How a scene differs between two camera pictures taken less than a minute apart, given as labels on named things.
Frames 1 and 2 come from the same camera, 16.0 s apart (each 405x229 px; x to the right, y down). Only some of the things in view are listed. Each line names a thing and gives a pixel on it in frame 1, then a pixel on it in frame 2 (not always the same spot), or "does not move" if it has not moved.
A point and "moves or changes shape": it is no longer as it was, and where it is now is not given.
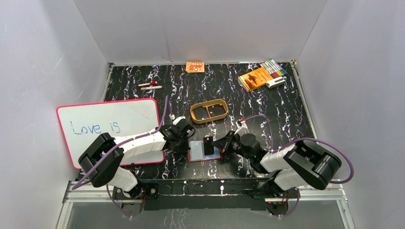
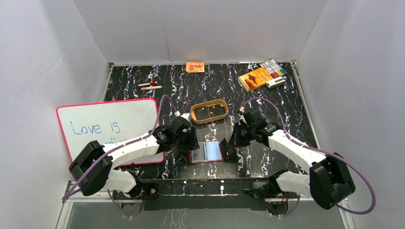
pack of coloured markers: [274, 69] does not move
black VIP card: [216, 110] does not move
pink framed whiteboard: [82, 123] does not move
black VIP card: [201, 112] moves or changes shape
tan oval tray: [208, 110] does not move
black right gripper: [226, 141] → [235, 140]
